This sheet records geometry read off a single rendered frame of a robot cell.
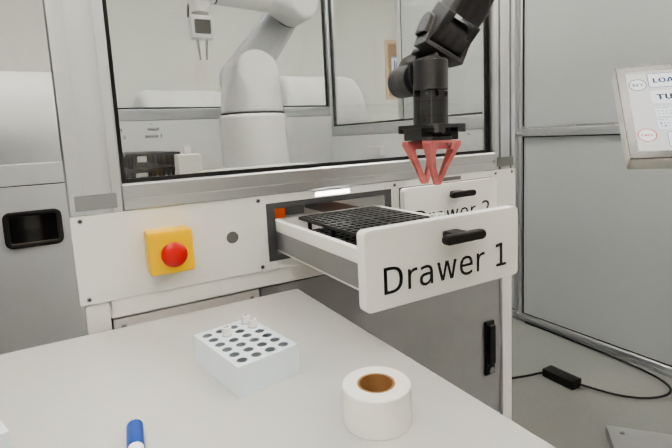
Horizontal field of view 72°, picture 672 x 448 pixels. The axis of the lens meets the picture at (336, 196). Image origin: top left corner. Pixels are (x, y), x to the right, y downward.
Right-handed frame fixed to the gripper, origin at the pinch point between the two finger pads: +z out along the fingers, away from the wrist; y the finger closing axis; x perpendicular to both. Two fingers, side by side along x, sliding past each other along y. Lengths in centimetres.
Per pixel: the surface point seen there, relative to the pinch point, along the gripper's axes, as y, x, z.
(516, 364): -75, 111, 94
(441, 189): -21.0, 20.6, 4.9
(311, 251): -6.9, -19.5, 11.1
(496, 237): 11.3, 3.3, 8.5
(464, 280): 11.4, -3.4, 14.1
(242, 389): 12.1, -37.6, 20.9
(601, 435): -27, 95, 95
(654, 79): -9, 83, -21
